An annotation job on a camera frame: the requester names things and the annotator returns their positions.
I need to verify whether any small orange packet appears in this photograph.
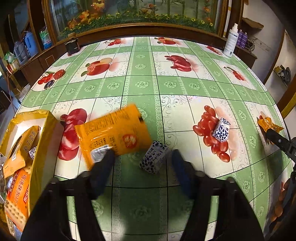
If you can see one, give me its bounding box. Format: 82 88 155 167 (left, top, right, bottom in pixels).
257 116 283 137

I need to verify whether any white blue-dotted candy cube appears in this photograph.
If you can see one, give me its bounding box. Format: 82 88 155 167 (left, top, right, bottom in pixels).
29 147 37 160
139 141 169 174
212 118 231 143

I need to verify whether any orange snack packet with barcode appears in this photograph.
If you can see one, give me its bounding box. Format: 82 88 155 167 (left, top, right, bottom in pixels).
75 104 152 169

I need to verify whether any orange cracker packet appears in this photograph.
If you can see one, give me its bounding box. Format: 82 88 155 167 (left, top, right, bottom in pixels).
4 169 30 231

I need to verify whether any person right hand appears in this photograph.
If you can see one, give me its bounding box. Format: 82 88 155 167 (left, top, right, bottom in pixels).
270 178 290 222

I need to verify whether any yellow cardboard box tray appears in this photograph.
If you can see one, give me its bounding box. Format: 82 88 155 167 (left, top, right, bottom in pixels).
1 110 63 233

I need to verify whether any fruit pattern green tablecloth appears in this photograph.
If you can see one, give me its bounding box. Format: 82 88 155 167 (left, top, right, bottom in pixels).
18 37 293 240

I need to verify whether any purple bottles pair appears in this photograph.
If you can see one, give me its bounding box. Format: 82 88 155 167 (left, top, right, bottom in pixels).
236 30 248 49

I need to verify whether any white spray bottle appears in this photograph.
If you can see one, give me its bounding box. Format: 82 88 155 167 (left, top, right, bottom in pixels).
223 23 239 57

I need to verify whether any white plastic bucket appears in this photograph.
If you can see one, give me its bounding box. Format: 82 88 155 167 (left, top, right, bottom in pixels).
18 84 31 102

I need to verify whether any grey thermos jug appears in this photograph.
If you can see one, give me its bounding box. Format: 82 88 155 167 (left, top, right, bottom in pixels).
14 41 29 65

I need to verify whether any small dark jar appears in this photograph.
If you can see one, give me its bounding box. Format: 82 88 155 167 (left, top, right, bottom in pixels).
65 38 80 56

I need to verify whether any green white plastic bag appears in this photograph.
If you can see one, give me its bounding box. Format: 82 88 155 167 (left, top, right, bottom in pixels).
40 27 52 50

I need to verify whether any blue thermos jug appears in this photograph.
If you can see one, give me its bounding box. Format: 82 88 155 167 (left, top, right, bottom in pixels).
24 31 38 57

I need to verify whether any large flower painting frame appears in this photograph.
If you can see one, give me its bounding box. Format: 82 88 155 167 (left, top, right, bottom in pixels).
42 1 230 41

